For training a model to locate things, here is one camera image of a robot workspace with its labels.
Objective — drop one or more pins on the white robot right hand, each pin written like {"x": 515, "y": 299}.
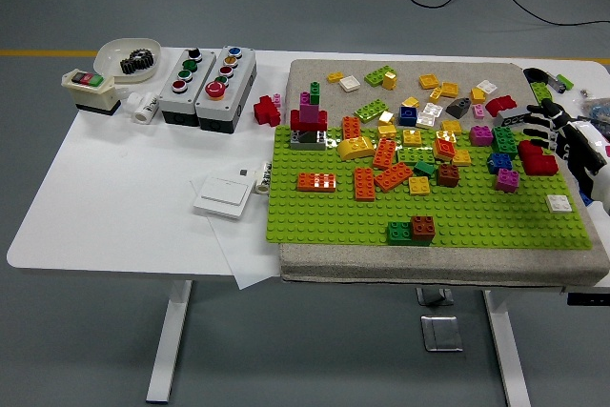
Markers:
{"x": 579, "y": 149}

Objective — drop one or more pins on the blue square brick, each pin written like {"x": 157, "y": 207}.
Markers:
{"x": 499, "y": 163}
{"x": 408, "y": 117}

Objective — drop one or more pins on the dark green long brick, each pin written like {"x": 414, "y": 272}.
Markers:
{"x": 399, "y": 233}

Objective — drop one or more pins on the red stepped brick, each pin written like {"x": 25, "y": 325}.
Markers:
{"x": 536, "y": 161}

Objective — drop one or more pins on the grey long brick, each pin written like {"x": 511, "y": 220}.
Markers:
{"x": 512, "y": 117}

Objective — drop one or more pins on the dark green tall brick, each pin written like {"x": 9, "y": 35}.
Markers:
{"x": 504, "y": 141}

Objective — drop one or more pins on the magenta square brick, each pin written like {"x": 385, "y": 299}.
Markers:
{"x": 506, "y": 179}
{"x": 480, "y": 135}

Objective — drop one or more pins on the red arch brick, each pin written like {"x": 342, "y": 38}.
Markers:
{"x": 500, "y": 106}

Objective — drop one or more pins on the small pink brick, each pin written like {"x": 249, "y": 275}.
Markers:
{"x": 277, "y": 101}
{"x": 479, "y": 110}

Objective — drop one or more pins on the dark grey slope brick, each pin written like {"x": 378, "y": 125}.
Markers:
{"x": 459, "y": 108}
{"x": 310, "y": 135}

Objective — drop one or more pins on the orange and yellow brick stack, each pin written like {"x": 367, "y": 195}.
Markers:
{"x": 443, "y": 148}

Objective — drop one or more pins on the small clear yellow brick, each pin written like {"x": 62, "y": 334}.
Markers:
{"x": 435, "y": 95}

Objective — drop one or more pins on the dark green slope brick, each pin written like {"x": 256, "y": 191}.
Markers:
{"x": 424, "y": 168}

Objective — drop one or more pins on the lime long brick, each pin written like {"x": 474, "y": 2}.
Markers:
{"x": 414, "y": 154}
{"x": 374, "y": 77}
{"x": 371, "y": 110}

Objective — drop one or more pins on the small yellow slope brick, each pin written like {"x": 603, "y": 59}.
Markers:
{"x": 411, "y": 102}

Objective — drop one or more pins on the orange long brick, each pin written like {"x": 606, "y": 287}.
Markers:
{"x": 364, "y": 183}
{"x": 393, "y": 175}
{"x": 317, "y": 181}
{"x": 385, "y": 153}
{"x": 352, "y": 127}

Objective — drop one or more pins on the yellow arch brick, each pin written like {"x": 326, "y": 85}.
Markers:
{"x": 356, "y": 148}

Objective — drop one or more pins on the green studded baseplate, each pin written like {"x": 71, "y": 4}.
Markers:
{"x": 324, "y": 216}

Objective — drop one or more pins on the green narrow brick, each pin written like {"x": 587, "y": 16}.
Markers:
{"x": 315, "y": 90}

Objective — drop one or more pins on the magenta narrow brick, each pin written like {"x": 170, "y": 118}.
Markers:
{"x": 305, "y": 96}

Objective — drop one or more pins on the light grey base brick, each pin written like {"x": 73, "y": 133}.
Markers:
{"x": 298, "y": 142}

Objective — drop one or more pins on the wide red brick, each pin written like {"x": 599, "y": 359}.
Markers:
{"x": 296, "y": 118}

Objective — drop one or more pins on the red cross-shaped brick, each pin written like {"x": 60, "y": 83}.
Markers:
{"x": 264, "y": 111}

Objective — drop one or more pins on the clear plastic bag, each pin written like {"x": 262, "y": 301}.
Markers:
{"x": 598, "y": 107}

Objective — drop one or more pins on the white square plate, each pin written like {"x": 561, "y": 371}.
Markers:
{"x": 487, "y": 87}
{"x": 350, "y": 83}
{"x": 425, "y": 120}
{"x": 560, "y": 203}
{"x": 433, "y": 109}

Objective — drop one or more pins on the yellow square plate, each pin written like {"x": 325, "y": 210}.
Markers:
{"x": 452, "y": 126}
{"x": 429, "y": 81}

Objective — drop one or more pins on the clear yellow plate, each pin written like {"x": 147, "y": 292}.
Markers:
{"x": 445, "y": 136}

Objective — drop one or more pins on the black table control panel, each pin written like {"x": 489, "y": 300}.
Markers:
{"x": 588, "y": 299}

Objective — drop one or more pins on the small metal floor plate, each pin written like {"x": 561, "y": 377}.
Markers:
{"x": 436, "y": 297}

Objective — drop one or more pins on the white table leg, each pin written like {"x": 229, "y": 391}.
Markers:
{"x": 164, "y": 354}
{"x": 512, "y": 369}

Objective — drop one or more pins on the small yellow plate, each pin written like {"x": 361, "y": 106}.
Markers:
{"x": 335, "y": 76}

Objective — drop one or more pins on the grey-brown mat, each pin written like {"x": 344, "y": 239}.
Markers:
{"x": 310, "y": 68}

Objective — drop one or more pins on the white printed cylinder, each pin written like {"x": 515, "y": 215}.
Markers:
{"x": 264, "y": 178}

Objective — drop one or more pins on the grey emergency stop box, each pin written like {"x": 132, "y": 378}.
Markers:
{"x": 238, "y": 92}

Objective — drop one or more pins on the white paper sheet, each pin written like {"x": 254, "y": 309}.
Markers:
{"x": 248, "y": 254}

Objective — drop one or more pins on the grey four-button box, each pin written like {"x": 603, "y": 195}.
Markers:
{"x": 171, "y": 102}

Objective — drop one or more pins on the white pipe fitting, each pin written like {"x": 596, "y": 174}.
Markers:
{"x": 148, "y": 107}

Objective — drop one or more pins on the black gear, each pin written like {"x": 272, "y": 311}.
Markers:
{"x": 129, "y": 66}
{"x": 143, "y": 58}

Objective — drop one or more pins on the white bowl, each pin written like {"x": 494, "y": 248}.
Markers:
{"x": 107, "y": 56}

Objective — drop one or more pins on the white wall switch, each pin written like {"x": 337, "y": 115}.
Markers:
{"x": 221, "y": 197}

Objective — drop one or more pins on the cream red-green switch box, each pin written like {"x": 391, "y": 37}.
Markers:
{"x": 95, "y": 97}

